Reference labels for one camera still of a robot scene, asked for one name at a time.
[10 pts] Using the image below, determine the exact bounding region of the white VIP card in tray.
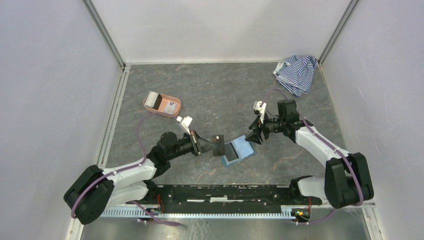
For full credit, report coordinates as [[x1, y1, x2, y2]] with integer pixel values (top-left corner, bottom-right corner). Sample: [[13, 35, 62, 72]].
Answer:
[[163, 101, 180, 115]]

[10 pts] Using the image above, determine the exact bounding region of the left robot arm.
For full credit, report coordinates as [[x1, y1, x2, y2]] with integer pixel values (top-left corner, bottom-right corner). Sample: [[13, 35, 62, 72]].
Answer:
[[63, 130, 225, 225]]

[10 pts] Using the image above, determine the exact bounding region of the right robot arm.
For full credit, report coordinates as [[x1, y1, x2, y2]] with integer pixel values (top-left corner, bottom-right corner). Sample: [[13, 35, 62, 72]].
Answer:
[[245, 99, 375, 209]]

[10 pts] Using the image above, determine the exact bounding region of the aluminium frame rail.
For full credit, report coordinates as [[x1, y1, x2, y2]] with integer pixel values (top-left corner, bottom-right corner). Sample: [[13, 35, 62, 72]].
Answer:
[[64, 184, 377, 240]]

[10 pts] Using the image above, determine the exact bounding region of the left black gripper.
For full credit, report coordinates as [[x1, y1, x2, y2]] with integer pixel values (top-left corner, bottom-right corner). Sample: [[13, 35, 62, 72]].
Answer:
[[167, 129, 218, 160]]

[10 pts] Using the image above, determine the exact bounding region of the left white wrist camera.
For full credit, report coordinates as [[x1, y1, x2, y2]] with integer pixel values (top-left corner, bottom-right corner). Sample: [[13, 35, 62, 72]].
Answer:
[[176, 116, 193, 136]]

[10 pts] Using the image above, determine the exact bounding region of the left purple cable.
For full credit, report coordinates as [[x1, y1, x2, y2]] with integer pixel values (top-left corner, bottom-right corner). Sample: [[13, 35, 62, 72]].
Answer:
[[70, 112, 181, 220]]

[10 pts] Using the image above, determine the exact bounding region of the stack of credit cards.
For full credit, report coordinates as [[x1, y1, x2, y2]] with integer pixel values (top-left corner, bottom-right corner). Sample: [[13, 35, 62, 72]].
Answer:
[[144, 91, 162, 110]]

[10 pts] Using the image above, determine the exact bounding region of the teal card holder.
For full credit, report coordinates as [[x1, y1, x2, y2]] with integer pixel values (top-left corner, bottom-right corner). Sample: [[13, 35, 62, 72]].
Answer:
[[220, 135, 256, 167]]

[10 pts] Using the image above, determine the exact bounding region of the black credit card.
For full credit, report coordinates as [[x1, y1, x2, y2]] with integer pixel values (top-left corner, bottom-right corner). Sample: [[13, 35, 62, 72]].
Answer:
[[212, 134, 225, 157], [224, 142, 239, 162]]

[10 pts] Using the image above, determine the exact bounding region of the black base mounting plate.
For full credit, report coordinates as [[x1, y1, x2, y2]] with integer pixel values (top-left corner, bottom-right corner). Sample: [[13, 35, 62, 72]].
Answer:
[[137, 184, 323, 214]]

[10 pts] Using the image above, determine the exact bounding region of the pink oval tray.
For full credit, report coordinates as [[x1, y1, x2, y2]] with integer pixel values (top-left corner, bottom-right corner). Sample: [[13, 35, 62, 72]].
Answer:
[[143, 91, 182, 118]]

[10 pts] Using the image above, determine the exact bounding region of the purple cable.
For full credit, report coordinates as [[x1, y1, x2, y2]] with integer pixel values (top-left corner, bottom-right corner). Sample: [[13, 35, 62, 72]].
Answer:
[[261, 87, 365, 225], [70, 112, 181, 220]]

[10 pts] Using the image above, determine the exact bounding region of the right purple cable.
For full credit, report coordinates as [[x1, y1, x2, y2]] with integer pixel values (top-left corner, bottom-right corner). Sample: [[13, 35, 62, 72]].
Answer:
[[261, 87, 365, 225]]

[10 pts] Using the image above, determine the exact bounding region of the blue striped cloth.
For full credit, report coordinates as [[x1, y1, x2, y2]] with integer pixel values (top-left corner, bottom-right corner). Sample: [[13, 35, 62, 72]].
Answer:
[[272, 55, 319, 97]]

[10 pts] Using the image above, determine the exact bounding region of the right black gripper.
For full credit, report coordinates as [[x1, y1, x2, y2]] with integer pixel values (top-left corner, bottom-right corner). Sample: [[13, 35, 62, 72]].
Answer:
[[244, 111, 285, 145]]

